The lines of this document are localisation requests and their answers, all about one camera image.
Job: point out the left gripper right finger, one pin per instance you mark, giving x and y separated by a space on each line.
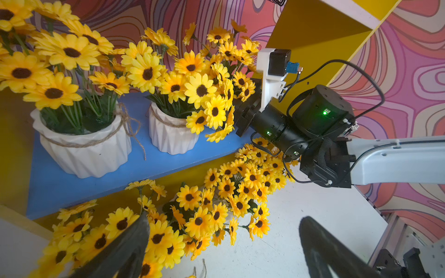
325 255

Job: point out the shelf sunflower pot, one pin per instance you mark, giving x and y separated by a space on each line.
69 72
75 241
229 201
229 59
167 239
261 169
150 67

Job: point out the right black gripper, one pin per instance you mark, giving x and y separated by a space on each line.
271 124

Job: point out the black wire basket back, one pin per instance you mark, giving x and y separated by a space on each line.
279 2

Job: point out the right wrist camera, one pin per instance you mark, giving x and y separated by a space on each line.
274 65

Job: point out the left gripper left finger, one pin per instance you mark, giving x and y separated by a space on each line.
123 258

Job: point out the yellow wooden shelf unit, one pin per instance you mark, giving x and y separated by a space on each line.
35 186

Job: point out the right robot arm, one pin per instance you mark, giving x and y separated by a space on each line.
317 135

